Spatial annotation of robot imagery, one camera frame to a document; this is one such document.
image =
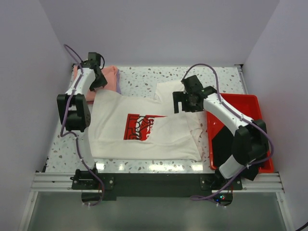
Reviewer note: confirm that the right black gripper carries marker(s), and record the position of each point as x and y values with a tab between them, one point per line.
178	96

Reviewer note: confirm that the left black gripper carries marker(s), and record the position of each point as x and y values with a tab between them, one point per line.
102	82

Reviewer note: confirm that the white t-shirt red print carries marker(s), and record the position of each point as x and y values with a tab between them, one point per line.
140	128

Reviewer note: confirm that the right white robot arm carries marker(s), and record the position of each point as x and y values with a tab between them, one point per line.
250	142

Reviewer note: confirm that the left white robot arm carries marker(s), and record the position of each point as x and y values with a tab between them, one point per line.
74	113

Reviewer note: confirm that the folded lavender t-shirt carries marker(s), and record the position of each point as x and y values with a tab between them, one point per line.
118	88

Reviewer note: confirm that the black t-shirt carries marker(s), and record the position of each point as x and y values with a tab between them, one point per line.
221	146

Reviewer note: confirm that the red plastic bin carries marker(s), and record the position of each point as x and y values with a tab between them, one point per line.
246	104

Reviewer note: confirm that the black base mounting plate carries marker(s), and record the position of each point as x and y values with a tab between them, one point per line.
110	186

